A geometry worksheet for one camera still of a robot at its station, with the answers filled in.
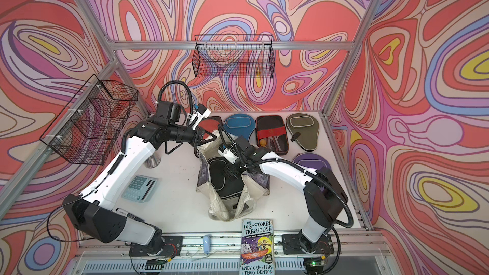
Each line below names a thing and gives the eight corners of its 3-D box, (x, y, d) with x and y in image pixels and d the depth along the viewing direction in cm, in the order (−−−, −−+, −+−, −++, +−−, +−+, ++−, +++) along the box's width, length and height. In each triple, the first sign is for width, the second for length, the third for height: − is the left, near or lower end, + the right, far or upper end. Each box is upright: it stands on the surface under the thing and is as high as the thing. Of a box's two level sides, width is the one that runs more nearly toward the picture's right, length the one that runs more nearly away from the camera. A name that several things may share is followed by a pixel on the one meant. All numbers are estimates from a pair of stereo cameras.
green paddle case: (291, 151, 103) (292, 148, 102) (285, 116, 121) (285, 113, 119) (324, 151, 103) (326, 148, 102) (313, 116, 121) (314, 113, 119)
